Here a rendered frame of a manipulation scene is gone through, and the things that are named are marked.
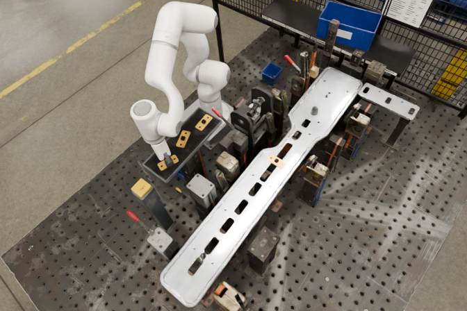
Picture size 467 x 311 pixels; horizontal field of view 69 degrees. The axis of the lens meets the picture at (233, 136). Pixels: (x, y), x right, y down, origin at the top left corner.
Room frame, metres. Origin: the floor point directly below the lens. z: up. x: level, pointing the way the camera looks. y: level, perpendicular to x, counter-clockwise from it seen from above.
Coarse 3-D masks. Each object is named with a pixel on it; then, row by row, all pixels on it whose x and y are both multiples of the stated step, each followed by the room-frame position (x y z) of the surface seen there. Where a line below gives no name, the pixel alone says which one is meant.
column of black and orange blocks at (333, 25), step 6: (330, 24) 1.40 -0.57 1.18; (336, 24) 1.38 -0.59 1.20; (330, 30) 1.40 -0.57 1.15; (336, 30) 1.39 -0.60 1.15; (330, 36) 1.40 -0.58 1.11; (330, 42) 1.39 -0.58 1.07; (330, 48) 1.39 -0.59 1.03; (324, 54) 1.41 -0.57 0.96; (330, 54) 1.39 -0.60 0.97; (324, 60) 1.40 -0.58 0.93; (324, 66) 1.39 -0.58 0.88
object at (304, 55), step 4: (304, 52) 1.19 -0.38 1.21; (300, 56) 1.18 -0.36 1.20; (304, 56) 1.17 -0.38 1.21; (308, 56) 1.16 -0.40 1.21; (300, 60) 1.17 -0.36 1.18; (304, 60) 1.17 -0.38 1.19; (300, 64) 1.17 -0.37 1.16; (304, 64) 1.16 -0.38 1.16; (304, 68) 1.16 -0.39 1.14; (304, 72) 1.16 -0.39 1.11; (304, 76) 1.15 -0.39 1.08
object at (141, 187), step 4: (140, 180) 0.63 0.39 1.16; (144, 180) 0.62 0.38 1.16; (136, 184) 0.61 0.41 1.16; (140, 184) 0.61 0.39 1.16; (144, 184) 0.61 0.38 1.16; (148, 184) 0.61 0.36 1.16; (132, 188) 0.59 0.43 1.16; (136, 188) 0.59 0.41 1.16; (140, 188) 0.59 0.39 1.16; (144, 188) 0.59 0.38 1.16; (148, 188) 0.59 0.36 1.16; (136, 192) 0.57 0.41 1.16; (140, 192) 0.57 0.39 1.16; (144, 192) 0.57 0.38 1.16; (140, 196) 0.56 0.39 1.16
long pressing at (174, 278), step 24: (336, 72) 1.23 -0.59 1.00; (312, 96) 1.08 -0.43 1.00; (336, 96) 1.07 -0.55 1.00; (312, 120) 0.94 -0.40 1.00; (336, 120) 0.92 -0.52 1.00; (312, 144) 0.80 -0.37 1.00; (264, 168) 0.70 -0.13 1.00; (288, 168) 0.69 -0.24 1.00; (240, 192) 0.60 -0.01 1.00; (264, 192) 0.58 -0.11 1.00; (216, 216) 0.50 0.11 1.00; (240, 216) 0.49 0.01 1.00; (192, 240) 0.41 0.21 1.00; (240, 240) 0.39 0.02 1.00; (168, 264) 0.32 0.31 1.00; (216, 264) 0.30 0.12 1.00; (168, 288) 0.23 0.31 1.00; (192, 288) 0.22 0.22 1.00
